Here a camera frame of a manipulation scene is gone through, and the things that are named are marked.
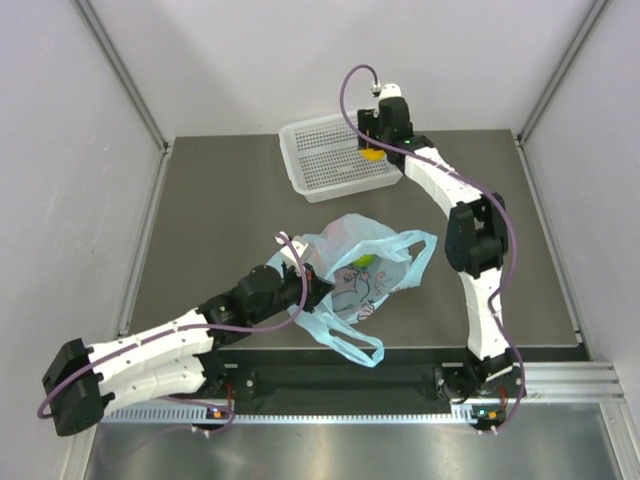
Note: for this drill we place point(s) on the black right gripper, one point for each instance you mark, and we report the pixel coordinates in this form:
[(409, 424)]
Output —
[(368, 121)]

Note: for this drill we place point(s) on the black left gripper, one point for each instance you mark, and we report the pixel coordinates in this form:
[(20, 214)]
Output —
[(317, 288)]

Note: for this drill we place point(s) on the yellow orange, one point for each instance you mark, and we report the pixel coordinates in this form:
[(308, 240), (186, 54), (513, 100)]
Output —
[(373, 155)]

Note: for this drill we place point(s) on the green pear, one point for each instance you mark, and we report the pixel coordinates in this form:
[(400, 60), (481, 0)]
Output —
[(364, 261)]

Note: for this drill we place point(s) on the light blue plastic bag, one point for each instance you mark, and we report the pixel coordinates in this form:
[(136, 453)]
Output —
[(401, 261)]

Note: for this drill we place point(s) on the red apple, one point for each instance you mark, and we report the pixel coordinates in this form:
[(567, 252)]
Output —
[(341, 232)]

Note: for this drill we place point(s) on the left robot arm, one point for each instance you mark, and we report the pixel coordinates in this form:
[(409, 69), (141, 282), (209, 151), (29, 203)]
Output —
[(84, 383)]

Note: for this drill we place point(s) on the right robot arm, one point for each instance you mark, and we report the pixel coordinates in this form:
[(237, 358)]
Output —
[(476, 240)]

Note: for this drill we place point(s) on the white perforated plastic basket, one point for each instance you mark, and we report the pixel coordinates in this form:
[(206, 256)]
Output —
[(322, 160)]

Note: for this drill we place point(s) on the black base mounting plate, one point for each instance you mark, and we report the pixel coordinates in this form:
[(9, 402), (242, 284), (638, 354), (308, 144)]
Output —
[(321, 382)]

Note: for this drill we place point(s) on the dark grey table mat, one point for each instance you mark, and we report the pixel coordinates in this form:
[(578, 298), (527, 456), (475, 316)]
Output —
[(225, 197)]

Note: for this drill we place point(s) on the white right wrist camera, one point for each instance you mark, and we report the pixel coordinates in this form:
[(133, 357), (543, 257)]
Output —
[(385, 91)]

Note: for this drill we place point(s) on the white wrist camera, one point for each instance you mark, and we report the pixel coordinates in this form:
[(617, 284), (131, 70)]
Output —
[(385, 91), (293, 251)]

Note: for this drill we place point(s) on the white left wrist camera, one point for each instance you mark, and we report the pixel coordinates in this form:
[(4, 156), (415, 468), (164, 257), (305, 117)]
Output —
[(293, 251)]

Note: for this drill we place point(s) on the grey slotted cable duct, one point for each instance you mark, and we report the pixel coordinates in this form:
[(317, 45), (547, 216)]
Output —
[(174, 413)]

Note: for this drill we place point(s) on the right aluminium frame post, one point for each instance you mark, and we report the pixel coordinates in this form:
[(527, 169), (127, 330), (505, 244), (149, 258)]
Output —
[(587, 25)]

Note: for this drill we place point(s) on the aluminium frame post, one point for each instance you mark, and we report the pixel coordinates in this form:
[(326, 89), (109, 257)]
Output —
[(99, 33), (587, 25)]

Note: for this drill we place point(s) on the left aluminium frame post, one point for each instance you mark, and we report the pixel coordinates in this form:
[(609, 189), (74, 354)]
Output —
[(99, 33)]

